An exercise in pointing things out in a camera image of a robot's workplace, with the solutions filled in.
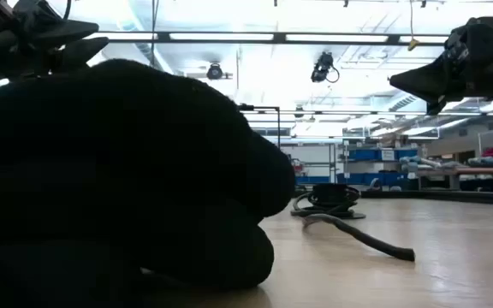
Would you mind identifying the dark brown cord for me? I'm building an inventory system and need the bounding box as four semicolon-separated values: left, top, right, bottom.
289;192;416;263

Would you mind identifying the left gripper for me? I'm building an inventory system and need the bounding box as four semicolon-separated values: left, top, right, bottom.
0;0;111;93

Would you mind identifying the metal shelving rack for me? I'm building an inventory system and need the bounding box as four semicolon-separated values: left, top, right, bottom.
341;139;422;190

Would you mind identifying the yellow hanging tag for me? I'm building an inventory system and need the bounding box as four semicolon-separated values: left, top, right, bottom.
407;0;421;52

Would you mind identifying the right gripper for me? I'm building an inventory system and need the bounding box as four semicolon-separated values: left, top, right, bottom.
389;15;493;116

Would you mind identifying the round black ceiling camera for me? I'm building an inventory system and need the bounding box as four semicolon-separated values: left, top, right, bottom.
205;62;234;81

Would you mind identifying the black overhead camera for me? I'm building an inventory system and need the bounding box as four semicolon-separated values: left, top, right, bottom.
310;50;341;85

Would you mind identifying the wooden workbench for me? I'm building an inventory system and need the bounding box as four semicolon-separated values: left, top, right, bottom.
416;167;493;192

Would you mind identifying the grey and black work glove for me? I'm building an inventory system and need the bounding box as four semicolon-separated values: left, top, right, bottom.
0;57;297;240

